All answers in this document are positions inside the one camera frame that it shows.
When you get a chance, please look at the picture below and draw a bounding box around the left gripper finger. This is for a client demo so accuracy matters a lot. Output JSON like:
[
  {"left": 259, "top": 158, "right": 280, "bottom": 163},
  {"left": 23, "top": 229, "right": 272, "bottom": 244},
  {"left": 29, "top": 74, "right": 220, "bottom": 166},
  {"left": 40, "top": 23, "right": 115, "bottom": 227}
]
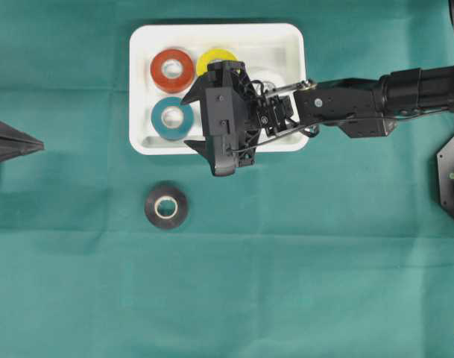
[
  {"left": 0, "top": 121, "right": 44, "bottom": 146},
  {"left": 0, "top": 141, "right": 44, "bottom": 163}
]

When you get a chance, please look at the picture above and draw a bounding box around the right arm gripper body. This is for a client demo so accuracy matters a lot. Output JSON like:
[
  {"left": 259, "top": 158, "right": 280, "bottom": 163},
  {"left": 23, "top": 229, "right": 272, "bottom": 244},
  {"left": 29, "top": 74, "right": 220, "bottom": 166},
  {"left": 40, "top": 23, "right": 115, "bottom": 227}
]
[{"left": 201, "top": 60, "right": 300, "bottom": 176}]

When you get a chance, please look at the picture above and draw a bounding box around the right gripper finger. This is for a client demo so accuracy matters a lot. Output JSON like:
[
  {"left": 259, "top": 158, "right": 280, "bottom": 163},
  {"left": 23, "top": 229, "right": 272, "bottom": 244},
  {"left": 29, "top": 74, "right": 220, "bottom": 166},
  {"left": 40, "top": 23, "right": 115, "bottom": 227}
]
[
  {"left": 184, "top": 138, "right": 214, "bottom": 168},
  {"left": 180, "top": 74, "right": 208, "bottom": 107}
]

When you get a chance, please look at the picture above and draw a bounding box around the red tape roll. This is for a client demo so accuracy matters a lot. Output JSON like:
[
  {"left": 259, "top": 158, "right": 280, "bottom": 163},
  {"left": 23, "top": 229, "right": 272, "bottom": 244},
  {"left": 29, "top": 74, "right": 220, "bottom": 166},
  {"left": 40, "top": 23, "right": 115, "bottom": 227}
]
[{"left": 150, "top": 48, "right": 195, "bottom": 93}]

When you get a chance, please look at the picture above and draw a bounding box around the green tape roll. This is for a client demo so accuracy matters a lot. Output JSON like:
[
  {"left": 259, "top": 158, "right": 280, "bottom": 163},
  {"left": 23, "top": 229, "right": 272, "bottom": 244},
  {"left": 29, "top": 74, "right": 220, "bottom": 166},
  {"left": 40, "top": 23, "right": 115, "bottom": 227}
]
[{"left": 151, "top": 96, "right": 194, "bottom": 141}]

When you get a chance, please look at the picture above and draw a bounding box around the yellow tape roll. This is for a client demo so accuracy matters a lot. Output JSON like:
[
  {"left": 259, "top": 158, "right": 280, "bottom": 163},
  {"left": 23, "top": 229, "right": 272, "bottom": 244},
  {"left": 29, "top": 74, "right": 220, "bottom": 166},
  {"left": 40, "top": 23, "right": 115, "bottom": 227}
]
[{"left": 195, "top": 48, "right": 238, "bottom": 77}]

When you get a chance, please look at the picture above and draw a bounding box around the white tape roll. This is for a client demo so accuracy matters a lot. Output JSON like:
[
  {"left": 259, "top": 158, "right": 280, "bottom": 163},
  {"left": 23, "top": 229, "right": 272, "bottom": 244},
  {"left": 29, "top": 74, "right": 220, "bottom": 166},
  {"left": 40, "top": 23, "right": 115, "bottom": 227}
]
[{"left": 248, "top": 67, "right": 286, "bottom": 92}]

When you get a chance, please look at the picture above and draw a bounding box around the black tape roll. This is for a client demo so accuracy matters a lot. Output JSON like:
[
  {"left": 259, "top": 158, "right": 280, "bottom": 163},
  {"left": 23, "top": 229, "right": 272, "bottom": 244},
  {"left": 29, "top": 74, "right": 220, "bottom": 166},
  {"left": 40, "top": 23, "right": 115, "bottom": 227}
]
[{"left": 144, "top": 182, "right": 189, "bottom": 230}]

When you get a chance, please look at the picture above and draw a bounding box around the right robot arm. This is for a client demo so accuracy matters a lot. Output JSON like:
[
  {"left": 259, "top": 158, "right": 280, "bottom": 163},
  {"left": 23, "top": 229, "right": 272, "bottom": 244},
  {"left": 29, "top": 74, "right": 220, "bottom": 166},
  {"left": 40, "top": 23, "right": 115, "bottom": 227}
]
[{"left": 181, "top": 60, "right": 454, "bottom": 177}]

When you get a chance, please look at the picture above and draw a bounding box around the white plastic tray case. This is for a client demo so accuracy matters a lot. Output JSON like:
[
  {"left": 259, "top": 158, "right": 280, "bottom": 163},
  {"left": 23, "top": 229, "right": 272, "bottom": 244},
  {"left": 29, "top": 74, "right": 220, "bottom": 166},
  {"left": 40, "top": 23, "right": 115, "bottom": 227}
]
[{"left": 129, "top": 23, "right": 306, "bottom": 155}]

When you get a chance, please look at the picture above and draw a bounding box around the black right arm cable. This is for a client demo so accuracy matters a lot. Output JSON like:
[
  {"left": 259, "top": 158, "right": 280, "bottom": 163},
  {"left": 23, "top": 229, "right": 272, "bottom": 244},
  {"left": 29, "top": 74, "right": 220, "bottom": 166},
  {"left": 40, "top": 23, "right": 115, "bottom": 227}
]
[{"left": 230, "top": 107, "right": 451, "bottom": 156}]

